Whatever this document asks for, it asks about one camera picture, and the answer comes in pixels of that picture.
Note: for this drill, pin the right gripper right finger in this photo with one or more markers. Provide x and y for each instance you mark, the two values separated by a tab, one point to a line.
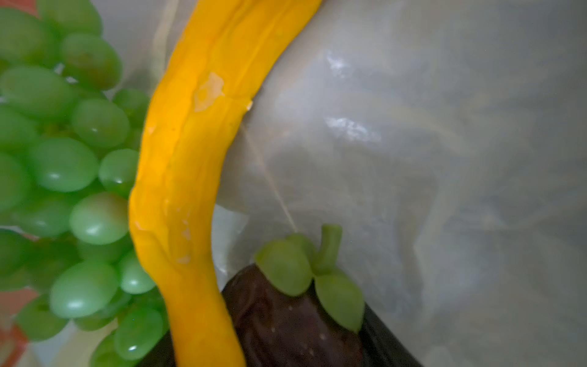
381	348

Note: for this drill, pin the fake green grape bunch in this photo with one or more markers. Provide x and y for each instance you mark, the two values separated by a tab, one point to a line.
70	136

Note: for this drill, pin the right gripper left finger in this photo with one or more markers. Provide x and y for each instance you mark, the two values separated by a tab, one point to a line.
162	355

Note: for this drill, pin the fake dark brown fruit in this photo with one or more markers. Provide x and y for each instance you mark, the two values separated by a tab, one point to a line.
293	306

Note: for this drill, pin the cream translucent plastic bag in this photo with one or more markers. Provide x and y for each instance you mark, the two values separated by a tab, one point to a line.
449	138

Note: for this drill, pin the fake yellow banana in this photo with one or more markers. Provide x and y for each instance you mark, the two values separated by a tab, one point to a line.
226	51

